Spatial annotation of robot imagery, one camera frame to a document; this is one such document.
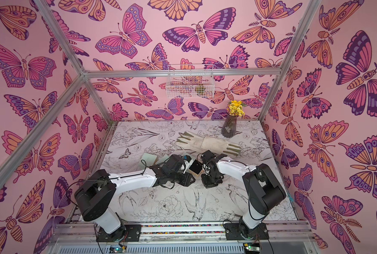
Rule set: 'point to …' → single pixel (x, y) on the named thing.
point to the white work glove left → (192, 142)
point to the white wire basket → (190, 81)
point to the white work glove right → (216, 145)
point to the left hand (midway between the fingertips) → (195, 179)
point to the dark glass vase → (229, 126)
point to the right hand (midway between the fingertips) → (207, 185)
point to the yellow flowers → (235, 108)
